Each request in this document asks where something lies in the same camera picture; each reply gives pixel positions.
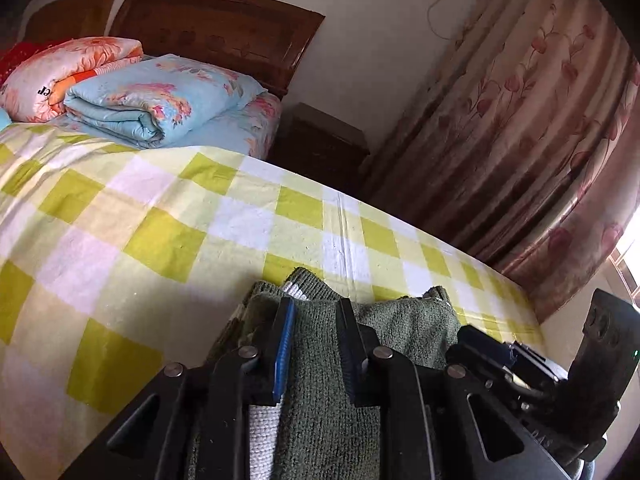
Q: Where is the yellow checkered bed sheet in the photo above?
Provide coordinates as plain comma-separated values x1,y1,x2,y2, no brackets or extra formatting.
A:
1,124,544,479

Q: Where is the blue floral folded quilt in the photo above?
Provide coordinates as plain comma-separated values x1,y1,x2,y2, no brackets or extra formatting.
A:
63,54,267,148

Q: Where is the dark wooden headboard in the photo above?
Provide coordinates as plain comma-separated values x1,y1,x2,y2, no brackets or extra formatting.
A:
110,0,324,99

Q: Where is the pink floral curtain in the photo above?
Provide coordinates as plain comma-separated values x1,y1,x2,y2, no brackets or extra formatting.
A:
363,0,639,320

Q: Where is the dark wooden nightstand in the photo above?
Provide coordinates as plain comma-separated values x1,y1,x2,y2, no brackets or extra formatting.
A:
267,103,370,196

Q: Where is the pink orange floral folded quilt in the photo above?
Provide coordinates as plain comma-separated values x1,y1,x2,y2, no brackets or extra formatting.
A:
1,37,143,122

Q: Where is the red patterned cloth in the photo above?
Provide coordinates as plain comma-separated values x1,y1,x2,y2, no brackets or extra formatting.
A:
0,41,55,84

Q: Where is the green and white knit sweater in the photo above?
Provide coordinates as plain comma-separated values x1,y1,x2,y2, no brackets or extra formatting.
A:
205,266,460,479

